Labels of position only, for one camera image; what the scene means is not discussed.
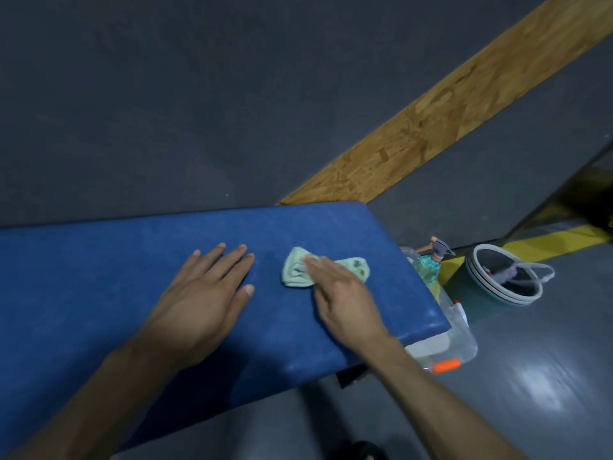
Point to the person's left hand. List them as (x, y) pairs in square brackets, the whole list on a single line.
[(191, 311)]

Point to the dark green bucket white rim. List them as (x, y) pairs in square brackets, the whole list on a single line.
[(471, 296)]

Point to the person's left thumb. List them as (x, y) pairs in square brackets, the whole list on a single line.
[(235, 308)]

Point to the orange bin latch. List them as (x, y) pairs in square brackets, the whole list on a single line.
[(446, 365)]

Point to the person's left little finger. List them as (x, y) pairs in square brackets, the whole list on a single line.
[(184, 269)]

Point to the clear plastic storage bin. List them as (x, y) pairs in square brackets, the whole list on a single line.
[(459, 340)]

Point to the wooden chipboard strip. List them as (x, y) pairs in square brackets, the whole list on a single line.
[(431, 114)]

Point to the spray bottle with blue liquid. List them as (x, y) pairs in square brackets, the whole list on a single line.
[(426, 268)]

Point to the blue padded bench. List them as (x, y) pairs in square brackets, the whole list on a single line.
[(119, 282)]

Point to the person's right hand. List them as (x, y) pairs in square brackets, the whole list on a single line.
[(347, 306)]

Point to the person's left middle finger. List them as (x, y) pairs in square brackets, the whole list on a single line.
[(226, 265)]

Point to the person's left forearm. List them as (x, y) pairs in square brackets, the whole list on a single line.
[(91, 402)]

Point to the light green cleaning cloth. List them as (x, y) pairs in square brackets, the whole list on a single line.
[(293, 273)]

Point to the person's right forearm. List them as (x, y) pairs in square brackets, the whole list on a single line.
[(431, 407)]

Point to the person's right fingers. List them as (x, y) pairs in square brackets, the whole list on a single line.
[(328, 275)]

